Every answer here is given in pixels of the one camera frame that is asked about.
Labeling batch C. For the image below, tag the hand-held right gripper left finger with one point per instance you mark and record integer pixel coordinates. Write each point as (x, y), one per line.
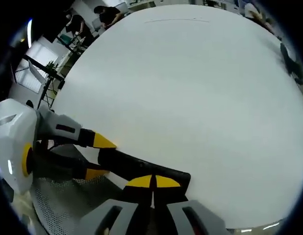
(117, 215)

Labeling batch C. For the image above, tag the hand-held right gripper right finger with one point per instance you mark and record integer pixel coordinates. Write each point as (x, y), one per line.
(188, 218)

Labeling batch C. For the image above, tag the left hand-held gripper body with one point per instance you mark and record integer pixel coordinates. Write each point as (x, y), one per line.
(11, 137)

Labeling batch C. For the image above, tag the black remote control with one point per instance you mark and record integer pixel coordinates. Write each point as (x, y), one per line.
(141, 166)

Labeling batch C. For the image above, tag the white desktop monitor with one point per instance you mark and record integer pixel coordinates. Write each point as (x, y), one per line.
(37, 73)

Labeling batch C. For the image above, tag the window blinds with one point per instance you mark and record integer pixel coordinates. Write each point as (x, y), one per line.
(41, 56)

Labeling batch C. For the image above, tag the black equipment cart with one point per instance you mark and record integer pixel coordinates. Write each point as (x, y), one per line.
(73, 41)

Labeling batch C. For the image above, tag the black neck device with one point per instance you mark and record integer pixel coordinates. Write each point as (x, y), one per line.
(292, 66)

